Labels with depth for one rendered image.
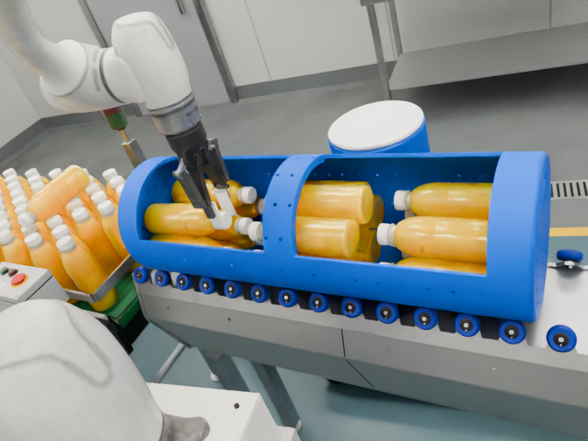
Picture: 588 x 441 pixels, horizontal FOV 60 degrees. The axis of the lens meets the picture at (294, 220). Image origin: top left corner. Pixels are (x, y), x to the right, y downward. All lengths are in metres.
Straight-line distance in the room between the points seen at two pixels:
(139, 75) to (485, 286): 0.67
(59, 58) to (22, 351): 0.54
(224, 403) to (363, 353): 0.40
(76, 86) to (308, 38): 3.71
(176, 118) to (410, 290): 0.52
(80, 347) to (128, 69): 0.51
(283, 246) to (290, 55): 3.83
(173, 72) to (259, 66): 3.92
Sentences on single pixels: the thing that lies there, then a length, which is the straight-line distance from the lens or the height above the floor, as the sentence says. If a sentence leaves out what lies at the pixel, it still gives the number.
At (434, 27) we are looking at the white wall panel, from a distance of 4.37.
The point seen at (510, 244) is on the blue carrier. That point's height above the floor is 1.17.
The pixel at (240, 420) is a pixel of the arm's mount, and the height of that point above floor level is 1.12.
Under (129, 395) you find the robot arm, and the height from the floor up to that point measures 1.27.
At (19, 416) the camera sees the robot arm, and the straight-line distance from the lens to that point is 0.62.
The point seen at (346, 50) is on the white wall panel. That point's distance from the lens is 4.54.
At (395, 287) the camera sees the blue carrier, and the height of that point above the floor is 1.08.
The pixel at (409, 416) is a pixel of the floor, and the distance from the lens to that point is 2.02.
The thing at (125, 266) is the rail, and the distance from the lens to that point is 1.45.
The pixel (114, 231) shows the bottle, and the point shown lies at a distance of 1.45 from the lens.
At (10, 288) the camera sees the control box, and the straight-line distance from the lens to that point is 1.37.
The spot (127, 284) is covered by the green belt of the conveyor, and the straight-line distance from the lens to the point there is 1.51.
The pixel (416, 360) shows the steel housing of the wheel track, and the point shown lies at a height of 0.87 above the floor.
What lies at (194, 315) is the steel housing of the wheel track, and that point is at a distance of 1.33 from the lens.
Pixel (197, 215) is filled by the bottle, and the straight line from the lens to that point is 1.13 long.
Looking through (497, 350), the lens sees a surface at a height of 0.92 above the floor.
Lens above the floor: 1.70
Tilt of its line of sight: 34 degrees down
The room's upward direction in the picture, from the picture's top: 20 degrees counter-clockwise
